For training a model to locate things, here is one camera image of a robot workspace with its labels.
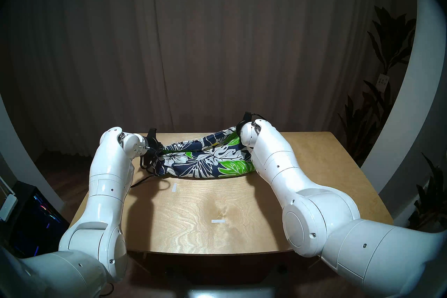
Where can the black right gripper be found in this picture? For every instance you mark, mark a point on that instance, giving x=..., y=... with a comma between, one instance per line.
x=246, y=117

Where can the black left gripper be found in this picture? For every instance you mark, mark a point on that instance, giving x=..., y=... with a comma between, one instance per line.
x=153, y=149

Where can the floral print shorts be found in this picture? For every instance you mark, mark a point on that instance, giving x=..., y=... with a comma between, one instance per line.
x=202, y=161

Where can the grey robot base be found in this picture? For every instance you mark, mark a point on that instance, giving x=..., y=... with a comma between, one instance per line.
x=223, y=292

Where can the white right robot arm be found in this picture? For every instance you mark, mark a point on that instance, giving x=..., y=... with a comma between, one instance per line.
x=314, y=217

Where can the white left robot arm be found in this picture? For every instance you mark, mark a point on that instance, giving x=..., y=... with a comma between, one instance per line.
x=104, y=196

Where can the white tape strip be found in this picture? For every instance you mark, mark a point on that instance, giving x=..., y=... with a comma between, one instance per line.
x=218, y=221
x=174, y=187

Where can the brown pleated curtain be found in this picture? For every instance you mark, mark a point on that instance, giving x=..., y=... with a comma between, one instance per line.
x=209, y=39

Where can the white curved pillar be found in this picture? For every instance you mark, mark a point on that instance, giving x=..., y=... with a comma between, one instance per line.
x=415, y=91
x=24, y=161

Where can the black computer tower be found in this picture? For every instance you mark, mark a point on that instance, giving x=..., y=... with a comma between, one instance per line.
x=38, y=217

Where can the white plant tag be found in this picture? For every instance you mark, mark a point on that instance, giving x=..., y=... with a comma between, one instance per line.
x=383, y=83

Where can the small white box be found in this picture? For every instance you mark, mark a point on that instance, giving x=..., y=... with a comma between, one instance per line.
x=7, y=208

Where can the tall leafy plant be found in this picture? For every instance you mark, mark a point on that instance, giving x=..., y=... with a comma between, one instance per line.
x=391, y=49

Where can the small potted plant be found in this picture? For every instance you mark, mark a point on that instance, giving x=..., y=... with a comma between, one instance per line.
x=433, y=196

